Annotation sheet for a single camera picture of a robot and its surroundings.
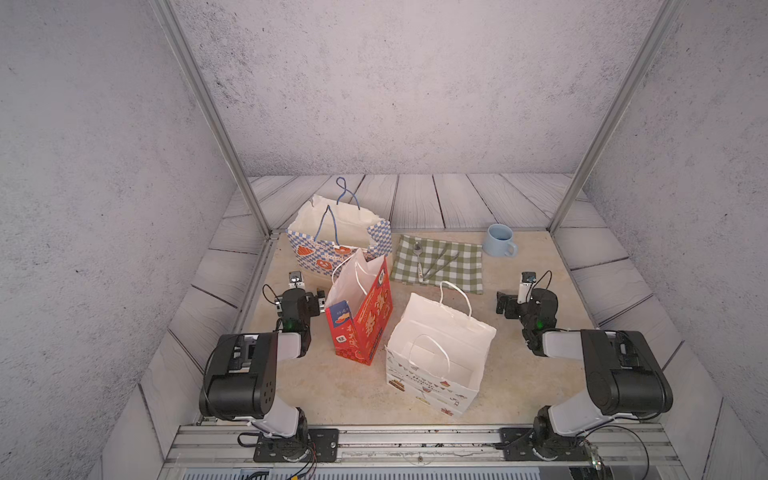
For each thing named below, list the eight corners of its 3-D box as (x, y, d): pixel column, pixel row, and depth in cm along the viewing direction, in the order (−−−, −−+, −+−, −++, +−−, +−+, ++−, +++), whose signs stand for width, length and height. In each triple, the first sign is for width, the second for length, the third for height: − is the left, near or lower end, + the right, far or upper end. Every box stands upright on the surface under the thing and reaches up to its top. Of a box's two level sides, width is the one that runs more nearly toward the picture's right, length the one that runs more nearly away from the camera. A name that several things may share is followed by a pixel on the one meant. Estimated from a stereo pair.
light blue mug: (484, 257, 112) (488, 246, 107) (479, 235, 119) (482, 224, 115) (513, 257, 112) (518, 246, 107) (506, 235, 119) (510, 224, 115)
